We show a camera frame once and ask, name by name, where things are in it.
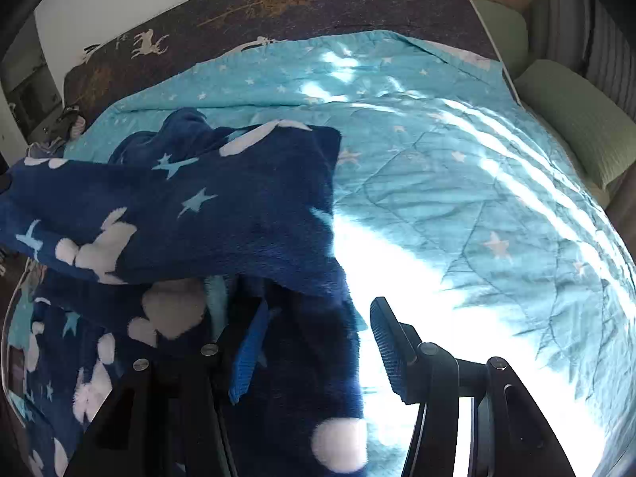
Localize turquoise star quilt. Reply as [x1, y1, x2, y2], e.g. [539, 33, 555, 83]
[6, 29, 636, 477]

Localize green pillow near curtain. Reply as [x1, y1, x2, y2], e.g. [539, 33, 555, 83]
[514, 59, 635, 187]

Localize grey curtain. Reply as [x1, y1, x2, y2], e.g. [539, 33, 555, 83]
[523, 0, 635, 117]

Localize pile of denim clothes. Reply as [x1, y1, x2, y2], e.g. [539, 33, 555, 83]
[26, 106, 87, 158]

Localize dark deer pattern bedsheet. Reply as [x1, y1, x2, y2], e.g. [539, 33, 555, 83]
[62, 0, 498, 121]

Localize green pillow at headboard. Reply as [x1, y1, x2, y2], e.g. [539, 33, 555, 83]
[472, 0, 529, 79]

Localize navy fleece star pajama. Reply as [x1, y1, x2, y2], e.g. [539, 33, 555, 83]
[1, 109, 368, 476]

